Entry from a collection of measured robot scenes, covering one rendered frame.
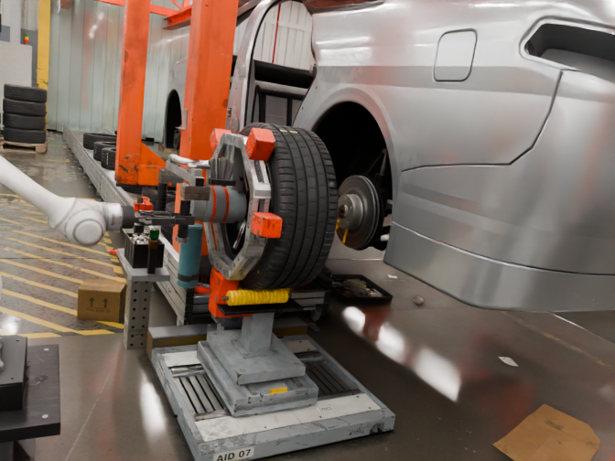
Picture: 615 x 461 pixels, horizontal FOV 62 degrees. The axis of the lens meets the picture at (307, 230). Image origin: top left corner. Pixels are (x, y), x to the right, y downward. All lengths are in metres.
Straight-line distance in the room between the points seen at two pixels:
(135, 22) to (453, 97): 3.02
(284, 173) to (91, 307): 1.59
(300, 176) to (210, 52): 0.82
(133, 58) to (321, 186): 2.68
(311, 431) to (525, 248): 1.06
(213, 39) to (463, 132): 1.21
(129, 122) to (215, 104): 1.94
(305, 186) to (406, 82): 0.50
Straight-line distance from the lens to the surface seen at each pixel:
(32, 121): 10.12
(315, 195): 1.81
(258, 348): 2.23
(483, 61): 1.64
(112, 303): 2.98
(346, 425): 2.15
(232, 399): 2.06
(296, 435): 2.04
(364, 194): 2.19
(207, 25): 2.38
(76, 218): 1.51
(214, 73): 2.38
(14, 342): 1.94
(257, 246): 1.80
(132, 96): 4.25
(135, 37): 4.27
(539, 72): 1.52
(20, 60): 12.80
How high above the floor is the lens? 1.22
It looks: 12 degrees down
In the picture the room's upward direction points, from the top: 8 degrees clockwise
